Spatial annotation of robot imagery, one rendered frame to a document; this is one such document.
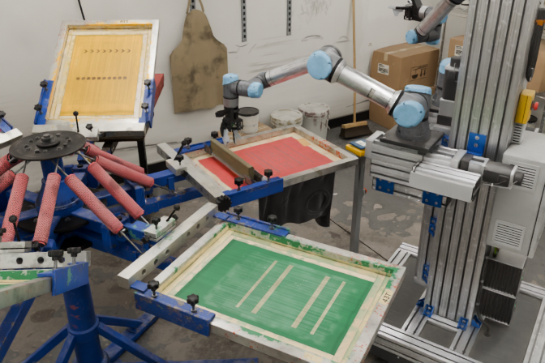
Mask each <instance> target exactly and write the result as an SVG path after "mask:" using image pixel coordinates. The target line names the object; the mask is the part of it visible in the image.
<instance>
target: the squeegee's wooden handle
mask: <svg viewBox="0 0 545 363"><path fill-rule="evenodd" d="M210 142H211V149H212V153H215V154H216V155H217V156H219V157H220V158H221V159H223V161H224V162H226V163H227V164H229V165H230V166H231V167H232V168H234V169H235V170H237V171H238V172H239V173H241V174H242V175H243V174H244V173H245V174H246V175H247V176H248V177H250V178H251V179H252V180H253V181H254V167H253V166H252V165H250V164H248V163H247V162H246V161H245V160H244V159H242V158H241V157H239V156H238V155H236V154H235V153H234V152H232V151H231V150H230V149H229V148H227V147H226V146H224V145H223V144H222V143H220V142H218V141H217V140H216V139H211V141H210ZM243 176H244V175H243ZM244 177H245V176H244Z"/></svg>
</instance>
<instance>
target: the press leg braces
mask: <svg viewBox="0 0 545 363"><path fill-rule="evenodd" d="M96 316H97V317H98V318H99V325H98V328H97V330H98V334H99V335H101V336H103V337H104V338H106V339H107V340H109V341H111V342H113V343H114V344H116V345H117V346H119V347H121V348H123V349H125V350H126V351H128V352H130V353H131V354H133V355H135V356H136V357H138V358H139V359H141V360H143V361H145V362H147V363H173V360H168V361H165V360H163V359H162V358H160V357H159V356H157V355H155V354H154V353H152V352H150V351H148V350H147V349H146V348H143V347H142V346H140V345H138V344H137V343H135V342H134V341H132V340H130V339H128V338H127V337H126V336H124V335H122V334H120V333H118V332H117V331H115V330H114V329H112V328H110V327H108V326H106V325H110V326H118V327H127V329H126V330H128V331H130V332H133V333H135V334H136V333H137V332H138V331H139V330H140V329H141V328H142V327H143V326H144V325H145V324H146V323H147V322H148V320H145V319H143V318H140V317H138V318H137V319H132V318H120V317H114V316H107V315H100V314H96ZM65 338H66V340H65V342H64V345H63V346H62V349H61V351H60V353H59V355H58V358H57V360H56V362H55V363H68V361H69V359H70V357H71V354H72V352H73V350H74V348H75V345H76V343H77V342H76V338H75V336H74V335H71V334H68V331H67V324H66V325H65V326H64V327H63V328H62V329H60V330H59V331H58V332H57V333H56V334H54V335H53V336H52V337H51V338H50V339H48V340H47V341H46V342H45V343H44V344H42V345H41V346H40V347H39V348H38V349H37V350H36V351H35V352H34V353H33V354H31V355H30V356H29V357H28V358H27V359H25V360H24V361H23V362H22V363H37V362H38V361H39V360H40V359H41V358H42V357H44V356H45V355H46V354H47V353H48V352H50V351H51V350H52V349H53V348H55V347H56V346H57V345H58V344H59V343H61V342H62V341H63V340H64V339H65Z"/></svg>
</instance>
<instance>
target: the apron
mask: <svg viewBox="0 0 545 363"><path fill-rule="evenodd" d="M199 2H200V5H201V9H202V11H200V10H192V11H191V12H189V8H190V4H191V0H188V4H187V12H186V14H187V16H186V18H185V22H184V27H183V33H182V41H181V42H180V44H179V45H178V47H177V48H176V49H175V50H174V51H173V50H172V54H171V55H170V68H171V77H172V86H173V97H174V114H176V113H183V112H189V111H192V110H196V109H212V108H214V107H216V106H217V105H223V85H222V84H223V76H224V75H225V74H228V58H227V48H226V47H225V45H224V44H222V43H221V42H220V41H218V40H217V39H216V38H215V37H214V36H213V34H212V29H211V27H210V24H209V21H208V19H207V16H206V15H205V13H204V6H203V3H202V2H201V0H199ZM188 12H189V13H188Z"/></svg>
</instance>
